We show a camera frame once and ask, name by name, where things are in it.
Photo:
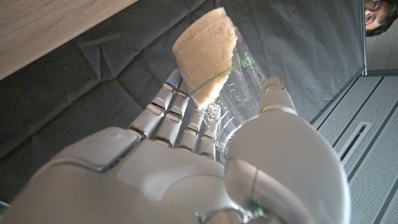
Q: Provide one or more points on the clear plastic cup with sugar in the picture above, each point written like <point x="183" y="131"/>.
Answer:
<point x="242" y="87"/>

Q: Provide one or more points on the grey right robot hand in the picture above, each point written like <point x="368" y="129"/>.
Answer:
<point x="155" y="186"/>

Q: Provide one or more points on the perforated grey ceiling panels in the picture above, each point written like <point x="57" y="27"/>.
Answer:
<point x="373" y="155"/>

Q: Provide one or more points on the black backdrop curtain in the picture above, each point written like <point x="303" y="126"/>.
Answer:
<point x="295" y="40"/>

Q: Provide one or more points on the standing person at back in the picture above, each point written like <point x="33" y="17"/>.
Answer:
<point x="362" y="37"/>

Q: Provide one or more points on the person in black clothes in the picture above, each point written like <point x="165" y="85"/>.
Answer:
<point x="377" y="15"/>

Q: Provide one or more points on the black backdrop crossbar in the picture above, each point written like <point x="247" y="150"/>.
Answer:
<point x="337" y="96"/>

